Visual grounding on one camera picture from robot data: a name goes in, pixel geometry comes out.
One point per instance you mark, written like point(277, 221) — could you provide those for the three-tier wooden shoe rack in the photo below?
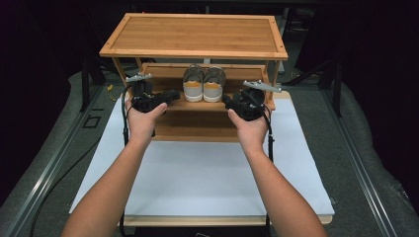
point(197, 34)

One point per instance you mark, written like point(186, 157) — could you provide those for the black metal stand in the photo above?
point(85, 89)

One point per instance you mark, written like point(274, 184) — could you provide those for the white table mat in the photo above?
point(197, 177)

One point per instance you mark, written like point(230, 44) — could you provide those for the person's left hand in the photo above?
point(143, 125)

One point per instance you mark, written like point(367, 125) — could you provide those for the grey metal floor rail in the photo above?
point(359, 164)
point(42, 177)

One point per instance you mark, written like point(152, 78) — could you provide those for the person's right hand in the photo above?
point(252, 133)

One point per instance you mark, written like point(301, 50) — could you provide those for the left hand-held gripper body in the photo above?
point(145, 98)

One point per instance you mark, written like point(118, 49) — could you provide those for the beige sneaker with orange heel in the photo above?
point(193, 92)
point(213, 94)

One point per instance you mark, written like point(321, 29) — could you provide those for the small yellow floor object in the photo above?
point(110, 89)

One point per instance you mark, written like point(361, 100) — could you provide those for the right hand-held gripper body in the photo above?
point(250, 105)

